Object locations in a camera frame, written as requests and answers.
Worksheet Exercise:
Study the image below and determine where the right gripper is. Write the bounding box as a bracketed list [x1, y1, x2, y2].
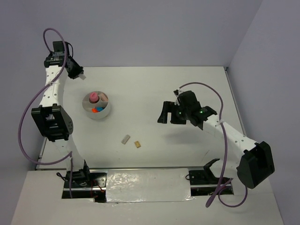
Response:
[157, 101, 190, 125]

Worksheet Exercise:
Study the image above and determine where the pink eraser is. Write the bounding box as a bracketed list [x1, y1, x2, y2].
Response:
[99, 93, 109, 102]

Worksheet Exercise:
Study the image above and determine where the small yellow sharpener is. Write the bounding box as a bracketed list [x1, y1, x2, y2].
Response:
[134, 141, 141, 148]

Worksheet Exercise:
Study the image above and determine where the beige eraser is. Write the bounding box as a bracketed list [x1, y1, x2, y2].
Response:
[121, 135, 130, 144]

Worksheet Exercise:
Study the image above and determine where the clear tape roll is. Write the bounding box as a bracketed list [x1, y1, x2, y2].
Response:
[79, 74, 86, 80]

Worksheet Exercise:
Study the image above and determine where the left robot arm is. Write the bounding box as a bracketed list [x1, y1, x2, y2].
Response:
[31, 41, 92, 187]

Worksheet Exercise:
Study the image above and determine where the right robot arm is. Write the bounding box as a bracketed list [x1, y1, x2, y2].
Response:
[157, 90, 275, 189]

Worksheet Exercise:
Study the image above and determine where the white round divided container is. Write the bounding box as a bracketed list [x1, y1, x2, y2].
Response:
[82, 91, 111, 120]

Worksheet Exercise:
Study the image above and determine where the silver foil mat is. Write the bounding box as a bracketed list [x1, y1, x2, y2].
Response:
[106, 168, 193, 203]

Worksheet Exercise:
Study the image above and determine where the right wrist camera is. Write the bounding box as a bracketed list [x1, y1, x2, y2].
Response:
[174, 89, 184, 103]

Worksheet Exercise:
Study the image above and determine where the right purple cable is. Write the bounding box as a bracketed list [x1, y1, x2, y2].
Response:
[178, 82, 248, 209]

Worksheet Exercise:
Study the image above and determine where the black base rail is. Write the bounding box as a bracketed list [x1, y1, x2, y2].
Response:
[62, 166, 235, 203]

